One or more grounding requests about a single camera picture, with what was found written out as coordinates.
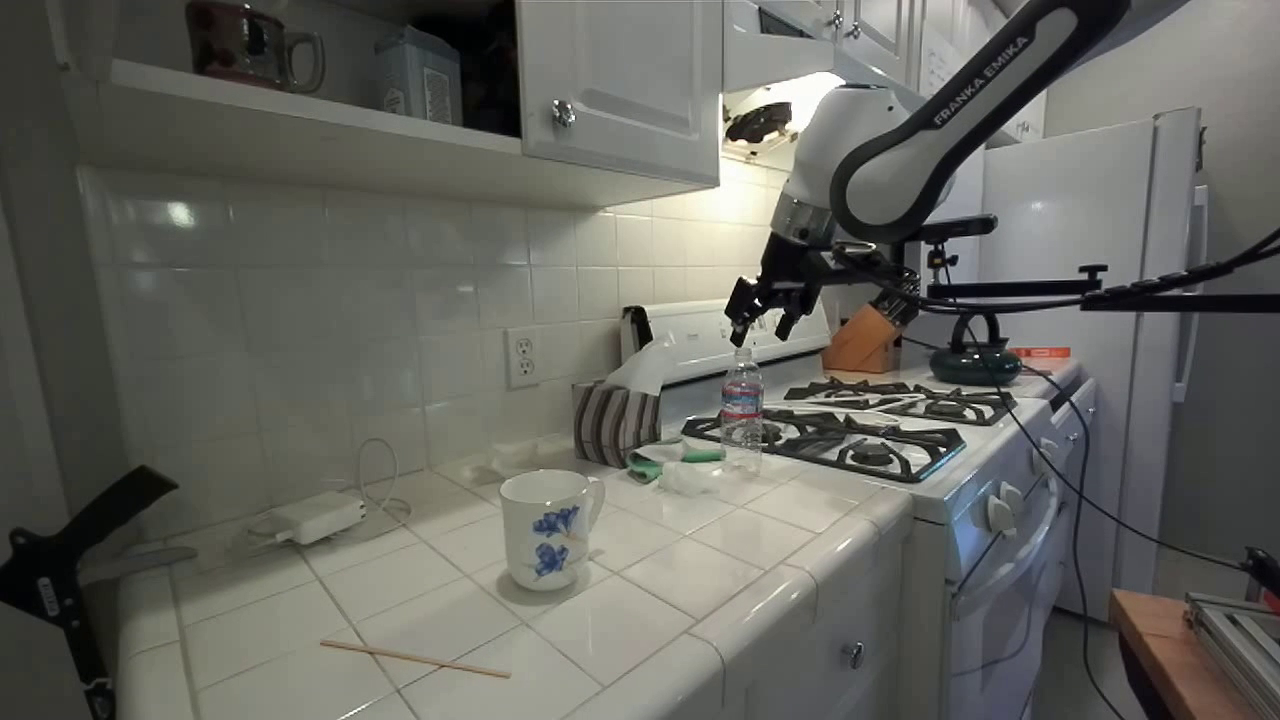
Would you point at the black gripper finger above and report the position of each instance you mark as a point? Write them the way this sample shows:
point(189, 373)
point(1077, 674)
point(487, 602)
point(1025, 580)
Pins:
point(740, 314)
point(795, 318)

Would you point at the striped oven mitt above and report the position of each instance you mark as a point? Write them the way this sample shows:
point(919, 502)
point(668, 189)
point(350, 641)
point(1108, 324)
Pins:
point(613, 424)

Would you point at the metal frame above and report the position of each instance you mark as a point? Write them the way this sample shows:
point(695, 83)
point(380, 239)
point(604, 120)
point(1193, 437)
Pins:
point(1240, 641)

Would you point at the white wall outlet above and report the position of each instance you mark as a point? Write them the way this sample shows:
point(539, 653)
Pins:
point(521, 356)

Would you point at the clear plastic water bottle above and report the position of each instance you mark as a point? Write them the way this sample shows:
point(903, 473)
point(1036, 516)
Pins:
point(740, 401)

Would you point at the green and white cloth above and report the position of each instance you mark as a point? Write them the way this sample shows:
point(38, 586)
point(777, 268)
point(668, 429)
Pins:
point(650, 465)

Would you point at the white wall cabinet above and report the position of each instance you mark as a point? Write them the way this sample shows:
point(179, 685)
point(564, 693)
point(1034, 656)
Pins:
point(267, 132)

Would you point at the wooden table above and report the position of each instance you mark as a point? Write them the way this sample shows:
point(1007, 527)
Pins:
point(1162, 666)

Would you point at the clear plastic container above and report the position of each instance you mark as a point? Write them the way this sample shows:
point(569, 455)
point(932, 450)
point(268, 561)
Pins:
point(422, 83)

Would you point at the white gas stove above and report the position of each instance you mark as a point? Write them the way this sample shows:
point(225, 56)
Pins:
point(984, 586)

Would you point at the black kettle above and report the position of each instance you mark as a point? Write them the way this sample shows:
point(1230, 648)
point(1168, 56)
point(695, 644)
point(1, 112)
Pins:
point(977, 362)

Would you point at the white cabinet above hood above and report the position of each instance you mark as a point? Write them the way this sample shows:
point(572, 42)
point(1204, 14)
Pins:
point(880, 33)

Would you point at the brown mug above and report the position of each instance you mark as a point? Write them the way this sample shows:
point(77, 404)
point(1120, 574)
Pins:
point(246, 47)

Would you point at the white mug blue flowers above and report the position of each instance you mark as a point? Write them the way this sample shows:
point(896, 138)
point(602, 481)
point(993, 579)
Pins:
point(547, 532)

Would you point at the black stove grate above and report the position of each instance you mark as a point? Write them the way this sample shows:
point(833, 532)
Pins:
point(854, 447)
point(920, 401)

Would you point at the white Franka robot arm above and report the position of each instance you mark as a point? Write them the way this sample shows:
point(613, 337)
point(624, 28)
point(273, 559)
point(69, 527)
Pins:
point(932, 132)

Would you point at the white refrigerator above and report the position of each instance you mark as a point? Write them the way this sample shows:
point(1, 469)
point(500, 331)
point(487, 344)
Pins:
point(1120, 214)

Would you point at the white power adapter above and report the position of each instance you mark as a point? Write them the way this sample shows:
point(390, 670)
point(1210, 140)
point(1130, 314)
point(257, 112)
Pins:
point(321, 516)

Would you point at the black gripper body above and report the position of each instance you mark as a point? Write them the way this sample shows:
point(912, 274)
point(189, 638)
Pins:
point(833, 274)

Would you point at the black camera boom stand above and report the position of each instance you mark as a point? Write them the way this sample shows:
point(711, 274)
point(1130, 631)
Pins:
point(1013, 290)

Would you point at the wooden knife block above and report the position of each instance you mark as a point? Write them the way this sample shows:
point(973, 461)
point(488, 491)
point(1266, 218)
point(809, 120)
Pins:
point(860, 344)

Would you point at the white cabinet door with knob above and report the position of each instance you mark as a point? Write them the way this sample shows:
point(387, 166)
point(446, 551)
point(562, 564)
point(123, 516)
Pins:
point(624, 83)

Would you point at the red pot holder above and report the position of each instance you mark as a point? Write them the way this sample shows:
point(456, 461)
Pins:
point(1046, 362)

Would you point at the wooden chopstick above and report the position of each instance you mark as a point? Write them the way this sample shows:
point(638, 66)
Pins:
point(415, 656)

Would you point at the black camera clamp mount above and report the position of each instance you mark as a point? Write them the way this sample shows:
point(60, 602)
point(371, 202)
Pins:
point(53, 574)

